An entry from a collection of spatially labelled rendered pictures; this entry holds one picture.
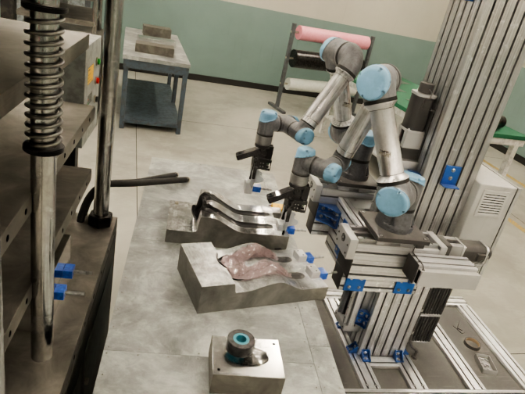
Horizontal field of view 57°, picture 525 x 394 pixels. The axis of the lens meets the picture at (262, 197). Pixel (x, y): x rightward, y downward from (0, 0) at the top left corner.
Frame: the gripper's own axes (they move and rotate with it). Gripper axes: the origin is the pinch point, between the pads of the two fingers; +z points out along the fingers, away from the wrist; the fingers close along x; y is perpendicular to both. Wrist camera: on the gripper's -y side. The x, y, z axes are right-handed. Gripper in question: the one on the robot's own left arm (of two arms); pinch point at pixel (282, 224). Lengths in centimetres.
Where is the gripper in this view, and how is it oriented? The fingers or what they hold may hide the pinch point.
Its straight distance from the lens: 206.7
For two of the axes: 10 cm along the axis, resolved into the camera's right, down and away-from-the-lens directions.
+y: 9.7, 1.3, 1.9
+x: -1.1, -4.4, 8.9
